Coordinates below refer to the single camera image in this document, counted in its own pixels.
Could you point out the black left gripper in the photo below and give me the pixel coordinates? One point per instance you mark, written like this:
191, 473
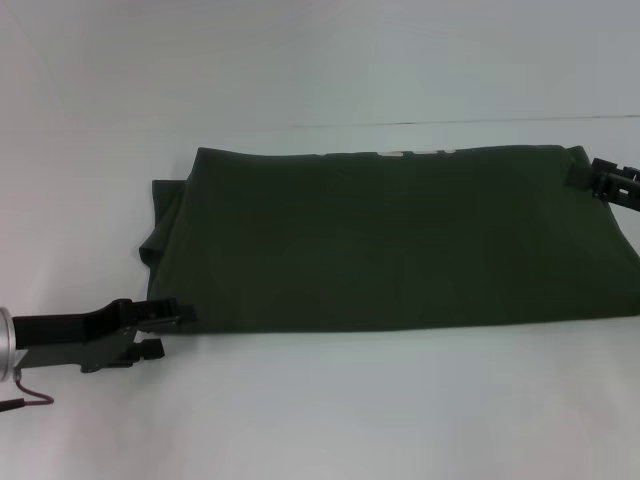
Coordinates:
75, 335

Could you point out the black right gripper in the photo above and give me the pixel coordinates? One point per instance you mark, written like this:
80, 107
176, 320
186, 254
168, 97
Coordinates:
622, 187

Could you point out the dark green shirt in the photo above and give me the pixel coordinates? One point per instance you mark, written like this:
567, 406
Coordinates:
400, 240

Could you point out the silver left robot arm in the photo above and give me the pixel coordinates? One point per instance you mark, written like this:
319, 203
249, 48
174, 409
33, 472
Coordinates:
6, 345

